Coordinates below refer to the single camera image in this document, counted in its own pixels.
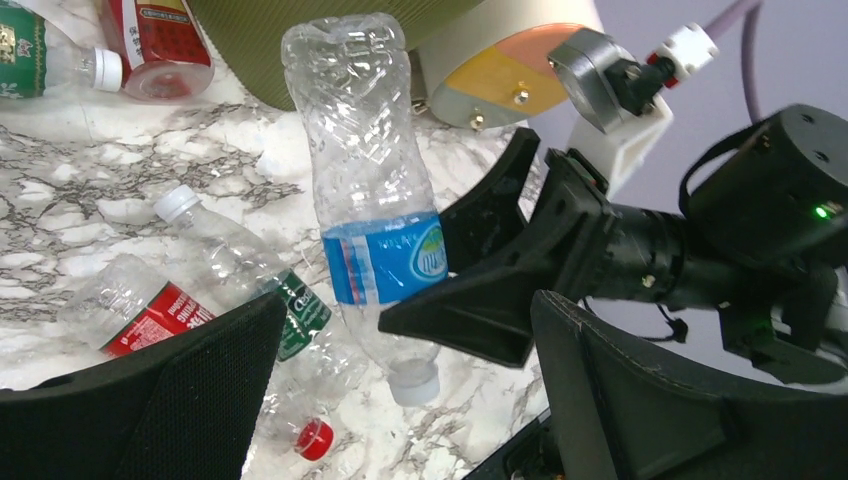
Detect green bottle back left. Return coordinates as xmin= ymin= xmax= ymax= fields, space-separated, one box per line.
xmin=1 ymin=1 xmax=124 ymax=101

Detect round drawer box gold knobs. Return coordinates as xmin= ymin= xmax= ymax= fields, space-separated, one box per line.
xmin=416 ymin=0 xmax=604 ymax=130

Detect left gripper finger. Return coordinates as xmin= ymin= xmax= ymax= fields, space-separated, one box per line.
xmin=530 ymin=291 xmax=847 ymax=479
xmin=1 ymin=294 xmax=286 ymax=479

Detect brown red tea bottle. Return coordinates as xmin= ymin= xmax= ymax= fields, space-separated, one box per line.
xmin=94 ymin=0 xmax=215 ymax=102

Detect green Cestbon label water bottle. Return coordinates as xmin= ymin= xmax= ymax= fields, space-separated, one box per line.
xmin=153 ymin=185 xmax=369 ymax=404

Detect green ribbed plastic bin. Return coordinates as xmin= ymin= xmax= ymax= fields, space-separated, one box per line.
xmin=189 ymin=0 xmax=477 ymax=111

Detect clear bottle blue label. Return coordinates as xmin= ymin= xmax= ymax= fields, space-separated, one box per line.
xmin=285 ymin=52 xmax=448 ymax=407

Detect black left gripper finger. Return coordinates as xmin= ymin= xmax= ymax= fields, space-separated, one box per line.
xmin=439 ymin=127 xmax=540 ymax=273
xmin=378 ymin=251 xmax=565 ymax=368

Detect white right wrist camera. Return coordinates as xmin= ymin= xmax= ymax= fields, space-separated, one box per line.
xmin=548 ymin=23 xmax=719 ymax=197

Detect red label bottle red cap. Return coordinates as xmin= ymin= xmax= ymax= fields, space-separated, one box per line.
xmin=57 ymin=254 xmax=335 ymax=461

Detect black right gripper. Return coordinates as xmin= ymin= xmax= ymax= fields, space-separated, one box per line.
xmin=552 ymin=104 xmax=847 ymax=384

